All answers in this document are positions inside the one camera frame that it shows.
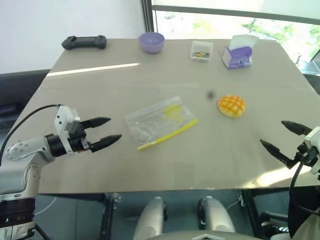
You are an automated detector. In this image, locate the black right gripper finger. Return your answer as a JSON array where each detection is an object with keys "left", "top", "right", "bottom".
[
  {"left": 280, "top": 120, "right": 313, "bottom": 137},
  {"left": 259, "top": 138, "right": 295, "bottom": 170}
]

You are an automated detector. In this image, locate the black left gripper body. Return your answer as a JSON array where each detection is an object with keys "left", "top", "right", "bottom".
[{"left": 67, "top": 121, "right": 93, "bottom": 154}]

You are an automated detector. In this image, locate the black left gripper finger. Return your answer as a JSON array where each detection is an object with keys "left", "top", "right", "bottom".
[
  {"left": 87, "top": 134, "right": 123, "bottom": 154},
  {"left": 79, "top": 116, "right": 112, "bottom": 131}
]

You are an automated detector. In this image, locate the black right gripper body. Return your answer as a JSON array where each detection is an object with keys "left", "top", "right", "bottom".
[{"left": 287, "top": 142, "right": 317, "bottom": 171}]

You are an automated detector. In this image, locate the clear yellow zip bag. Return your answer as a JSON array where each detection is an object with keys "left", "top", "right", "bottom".
[{"left": 123, "top": 95, "right": 199, "bottom": 152}]

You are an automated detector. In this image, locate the yellow checkered bread bun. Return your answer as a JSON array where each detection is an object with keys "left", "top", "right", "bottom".
[{"left": 216, "top": 94, "right": 248, "bottom": 118}]

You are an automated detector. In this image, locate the black fabric shape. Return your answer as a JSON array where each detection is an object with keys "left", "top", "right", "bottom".
[{"left": 287, "top": 174, "right": 320, "bottom": 240}]

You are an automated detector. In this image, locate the black table leg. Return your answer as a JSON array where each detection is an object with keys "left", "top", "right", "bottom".
[
  {"left": 99, "top": 192, "right": 119, "bottom": 240},
  {"left": 239, "top": 189, "right": 266, "bottom": 238}
]

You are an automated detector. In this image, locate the black white sneaker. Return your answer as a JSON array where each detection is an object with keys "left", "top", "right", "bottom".
[{"left": 259, "top": 211, "right": 291, "bottom": 237}]

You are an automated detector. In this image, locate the black game controller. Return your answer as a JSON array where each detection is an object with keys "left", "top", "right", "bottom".
[{"left": 61, "top": 35, "right": 108, "bottom": 51}]

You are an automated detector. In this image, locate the silver rounded robot leg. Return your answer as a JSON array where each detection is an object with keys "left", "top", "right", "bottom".
[
  {"left": 132, "top": 196, "right": 168, "bottom": 240},
  {"left": 197, "top": 196, "right": 237, "bottom": 240}
]

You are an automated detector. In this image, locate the purple tissue pack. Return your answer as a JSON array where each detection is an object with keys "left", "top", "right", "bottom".
[{"left": 221, "top": 34, "right": 260, "bottom": 70}]

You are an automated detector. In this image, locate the purple plastic bowl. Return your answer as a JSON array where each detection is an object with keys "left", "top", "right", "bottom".
[{"left": 138, "top": 31, "right": 166, "bottom": 54}]

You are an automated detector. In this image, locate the silver robot torso plate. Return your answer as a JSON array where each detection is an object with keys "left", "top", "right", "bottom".
[{"left": 149, "top": 231, "right": 254, "bottom": 240}]

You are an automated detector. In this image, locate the colourful small pieces pile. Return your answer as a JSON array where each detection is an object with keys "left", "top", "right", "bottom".
[{"left": 191, "top": 50, "right": 210, "bottom": 59}]

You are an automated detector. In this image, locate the clear plastic box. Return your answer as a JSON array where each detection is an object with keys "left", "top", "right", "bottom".
[{"left": 188, "top": 40, "right": 214, "bottom": 63}]

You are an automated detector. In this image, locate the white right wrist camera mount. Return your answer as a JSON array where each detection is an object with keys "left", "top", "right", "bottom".
[{"left": 303, "top": 125, "right": 320, "bottom": 176}]

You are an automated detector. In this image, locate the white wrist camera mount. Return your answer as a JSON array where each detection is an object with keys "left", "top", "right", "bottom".
[
  {"left": 54, "top": 105, "right": 81, "bottom": 155},
  {"left": 303, "top": 125, "right": 320, "bottom": 176}
]

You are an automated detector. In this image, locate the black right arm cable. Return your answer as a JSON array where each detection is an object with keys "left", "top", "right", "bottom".
[{"left": 288, "top": 147, "right": 320, "bottom": 216}]

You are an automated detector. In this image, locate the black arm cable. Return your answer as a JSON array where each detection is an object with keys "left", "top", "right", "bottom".
[
  {"left": 0, "top": 103, "right": 63, "bottom": 166},
  {"left": 288, "top": 147, "right": 320, "bottom": 216}
]

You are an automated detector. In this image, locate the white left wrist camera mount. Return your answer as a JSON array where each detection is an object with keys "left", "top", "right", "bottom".
[{"left": 54, "top": 105, "right": 81, "bottom": 155}]

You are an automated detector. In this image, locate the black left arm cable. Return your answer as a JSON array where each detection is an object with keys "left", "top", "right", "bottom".
[{"left": 0, "top": 103, "right": 63, "bottom": 166}]

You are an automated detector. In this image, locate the dark window frame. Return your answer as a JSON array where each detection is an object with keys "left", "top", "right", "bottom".
[{"left": 140, "top": 0, "right": 320, "bottom": 40}]

